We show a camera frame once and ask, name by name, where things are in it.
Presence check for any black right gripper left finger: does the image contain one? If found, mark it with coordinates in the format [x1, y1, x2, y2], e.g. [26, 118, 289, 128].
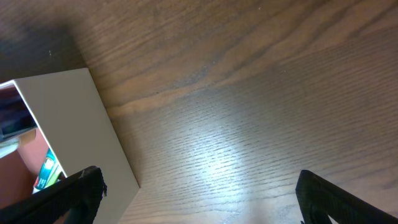
[1, 166, 107, 224]

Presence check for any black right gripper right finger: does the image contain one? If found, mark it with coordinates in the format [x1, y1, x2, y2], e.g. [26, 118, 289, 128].
[295, 170, 397, 224]

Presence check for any green soap box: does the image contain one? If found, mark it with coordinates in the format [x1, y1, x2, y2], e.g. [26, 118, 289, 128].
[32, 148, 63, 194]

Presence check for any white lotion tube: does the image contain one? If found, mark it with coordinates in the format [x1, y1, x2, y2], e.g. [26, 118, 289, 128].
[0, 138, 21, 158]

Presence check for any clear hand sanitizer pump bottle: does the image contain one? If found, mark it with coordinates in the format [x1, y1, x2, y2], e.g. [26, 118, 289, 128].
[1, 86, 37, 142]

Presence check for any white box with pink interior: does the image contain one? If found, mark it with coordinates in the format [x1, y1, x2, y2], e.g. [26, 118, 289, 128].
[1, 68, 139, 223]

